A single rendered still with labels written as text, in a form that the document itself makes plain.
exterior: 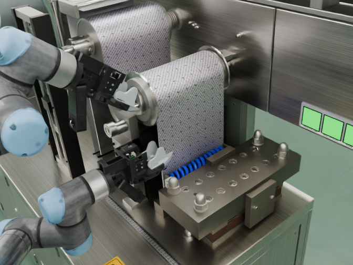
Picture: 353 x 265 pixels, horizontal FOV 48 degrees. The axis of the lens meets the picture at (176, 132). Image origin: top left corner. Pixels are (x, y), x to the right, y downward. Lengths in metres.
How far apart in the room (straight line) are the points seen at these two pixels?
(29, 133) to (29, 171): 0.79
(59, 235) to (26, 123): 0.40
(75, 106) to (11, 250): 0.33
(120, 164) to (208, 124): 0.30
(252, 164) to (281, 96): 0.21
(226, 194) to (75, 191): 0.38
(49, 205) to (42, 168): 0.56
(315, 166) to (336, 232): 0.61
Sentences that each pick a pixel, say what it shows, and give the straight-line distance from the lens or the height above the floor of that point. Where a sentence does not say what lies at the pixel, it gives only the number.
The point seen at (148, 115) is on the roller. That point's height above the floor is 1.23.
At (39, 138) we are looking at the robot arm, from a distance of 0.69.
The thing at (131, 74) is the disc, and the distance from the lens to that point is 1.02.
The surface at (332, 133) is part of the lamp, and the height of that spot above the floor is 1.17.
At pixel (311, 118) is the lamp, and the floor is 1.19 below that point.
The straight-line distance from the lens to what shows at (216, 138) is 1.19.
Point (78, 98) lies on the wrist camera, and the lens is 0.88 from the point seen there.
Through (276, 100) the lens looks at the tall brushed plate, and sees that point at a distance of 1.13.
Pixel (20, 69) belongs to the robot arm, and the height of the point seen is 1.44.
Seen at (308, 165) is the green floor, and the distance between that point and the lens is 2.91.
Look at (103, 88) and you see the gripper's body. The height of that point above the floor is 1.35.
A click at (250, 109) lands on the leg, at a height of 0.99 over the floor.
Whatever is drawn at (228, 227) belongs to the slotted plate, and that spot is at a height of 0.93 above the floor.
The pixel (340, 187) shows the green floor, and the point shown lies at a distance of 2.77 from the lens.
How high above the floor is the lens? 1.72
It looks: 32 degrees down
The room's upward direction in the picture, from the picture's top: 4 degrees counter-clockwise
